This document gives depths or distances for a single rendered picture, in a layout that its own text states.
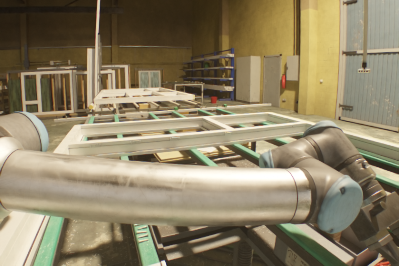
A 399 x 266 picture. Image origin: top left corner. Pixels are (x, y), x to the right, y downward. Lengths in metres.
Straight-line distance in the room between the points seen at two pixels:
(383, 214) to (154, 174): 0.42
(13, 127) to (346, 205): 0.56
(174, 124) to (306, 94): 6.73
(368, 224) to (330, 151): 0.16
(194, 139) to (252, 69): 9.16
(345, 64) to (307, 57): 1.25
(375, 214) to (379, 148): 0.83
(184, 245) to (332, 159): 0.69
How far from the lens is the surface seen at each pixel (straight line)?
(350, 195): 0.39
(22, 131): 0.48
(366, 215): 0.49
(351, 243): 1.10
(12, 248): 0.57
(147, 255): 0.53
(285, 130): 1.47
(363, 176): 0.52
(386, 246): 0.52
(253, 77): 10.25
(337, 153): 0.53
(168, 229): 1.05
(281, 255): 0.92
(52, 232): 0.66
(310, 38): 8.07
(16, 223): 0.60
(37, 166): 0.33
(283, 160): 0.47
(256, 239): 1.01
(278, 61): 9.61
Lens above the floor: 1.23
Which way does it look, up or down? 10 degrees down
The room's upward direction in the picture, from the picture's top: straight up
